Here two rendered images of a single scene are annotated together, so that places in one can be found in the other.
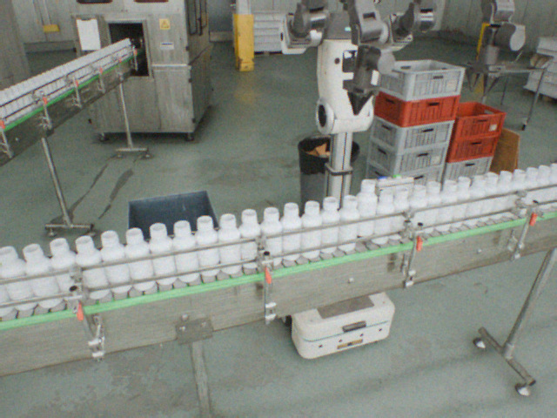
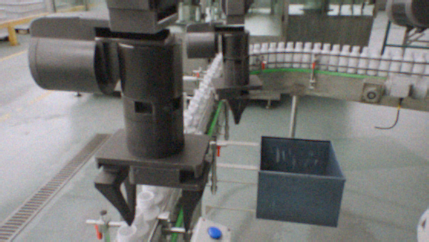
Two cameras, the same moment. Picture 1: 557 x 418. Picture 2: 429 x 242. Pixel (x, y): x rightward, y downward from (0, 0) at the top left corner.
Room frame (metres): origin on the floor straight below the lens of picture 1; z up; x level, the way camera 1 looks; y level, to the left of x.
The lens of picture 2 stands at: (1.46, -0.91, 1.66)
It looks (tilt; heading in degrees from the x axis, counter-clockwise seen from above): 24 degrees down; 116
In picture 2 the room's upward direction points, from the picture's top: 1 degrees clockwise
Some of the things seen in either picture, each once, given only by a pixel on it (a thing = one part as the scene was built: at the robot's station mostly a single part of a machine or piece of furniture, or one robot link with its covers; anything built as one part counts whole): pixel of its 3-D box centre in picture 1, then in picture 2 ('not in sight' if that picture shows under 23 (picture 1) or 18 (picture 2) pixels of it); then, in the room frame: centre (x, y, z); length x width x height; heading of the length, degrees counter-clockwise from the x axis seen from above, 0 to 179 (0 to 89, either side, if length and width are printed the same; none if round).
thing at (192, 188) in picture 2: (478, 78); (174, 191); (1.29, -0.65, 1.44); 0.07 x 0.07 x 0.09; 18
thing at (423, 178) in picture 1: (403, 174); not in sight; (3.34, -1.18, 0.11); 0.61 x 0.41 x 0.22; 114
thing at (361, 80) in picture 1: (362, 77); (235, 73); (1.19, -0.25, 1.45); 0.10 x 0.07 x 0.07; 33
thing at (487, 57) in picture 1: (487, 57); (155, 128); (1.27, -0.66, 1.51); 0.10 x 0.07 x 0.07; 18
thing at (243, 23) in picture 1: (244, 42); not in sight; (8.66, 0.73, 0.55); 0.40 x 0.40 x 1.10; 18
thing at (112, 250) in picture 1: (116, 261); (203, 103); (0.77, 0.40, 1.08); 0.06 x 0.06 x 0.17
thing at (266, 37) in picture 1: (259, 32); not in sight; (10.84, 0.50, 0.50); 1.24 x 1.03 x 1.00; 111
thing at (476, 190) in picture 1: (473, 200); not in sight; (1.11, -0.65, 1.08); 0.06 x 0.06 x 0.17
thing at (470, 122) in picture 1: (466, 120); not in sight; (3.66, -1.82, 0.55); 0.61 x 0.41 x 0.22; 111
